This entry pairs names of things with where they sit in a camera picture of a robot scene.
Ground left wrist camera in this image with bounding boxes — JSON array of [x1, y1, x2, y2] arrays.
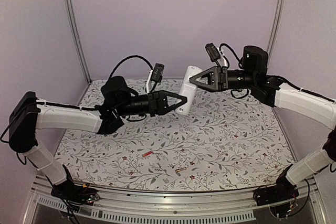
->
[[151, 63, 164, 82]]

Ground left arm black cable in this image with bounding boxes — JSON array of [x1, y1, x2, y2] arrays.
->
[[108, 55, 154, 79]]

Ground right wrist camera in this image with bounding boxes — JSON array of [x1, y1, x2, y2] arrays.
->
[[205, 43, 221, 62]]

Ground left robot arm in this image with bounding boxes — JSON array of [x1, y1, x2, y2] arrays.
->
[[7, 76, 188, 200]]

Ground front aluminium rail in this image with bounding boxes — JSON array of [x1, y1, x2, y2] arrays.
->
[[23, 175, 328, 223]]

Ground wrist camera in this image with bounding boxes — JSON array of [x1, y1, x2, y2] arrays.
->
[[205, 43, 221, 62], [151, 63, 164, 82]]

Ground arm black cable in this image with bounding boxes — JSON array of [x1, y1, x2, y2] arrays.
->
[[230, 89, 253, 99], [108, 55, 154, 79]]

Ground left aluminium frame post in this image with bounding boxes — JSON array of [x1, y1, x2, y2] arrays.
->
[[64, 0, 92, 84]]

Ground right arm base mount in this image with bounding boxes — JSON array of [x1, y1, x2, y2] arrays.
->
[[253, 180, 299, 206]]

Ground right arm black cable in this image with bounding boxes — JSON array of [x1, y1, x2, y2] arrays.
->
[[230, 89, 253, 99]]

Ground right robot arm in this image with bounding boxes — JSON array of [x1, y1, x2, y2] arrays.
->
[[190, 44, 335, 201]]

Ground aluminium frame post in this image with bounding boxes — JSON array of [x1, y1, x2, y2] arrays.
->
[[64, 0, 92, 84], [267, 0, 285, 56]]

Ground white remote control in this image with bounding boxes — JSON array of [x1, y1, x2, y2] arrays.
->
[[175, 66, 202, 116]]

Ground right aluminium frame post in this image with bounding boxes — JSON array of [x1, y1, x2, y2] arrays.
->
[[267, 0, 285, 56]]

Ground red battery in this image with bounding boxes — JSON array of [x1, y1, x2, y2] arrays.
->
[[142, 151, 153, 157]]

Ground floral patterned table mat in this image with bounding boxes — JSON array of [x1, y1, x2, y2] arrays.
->
[[55, 90, 294, 191]]

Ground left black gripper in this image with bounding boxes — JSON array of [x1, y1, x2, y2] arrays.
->
[[115, 90, 187, 117]]

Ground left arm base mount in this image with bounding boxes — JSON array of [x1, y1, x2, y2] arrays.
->
[[51, 180, 100, 205]]

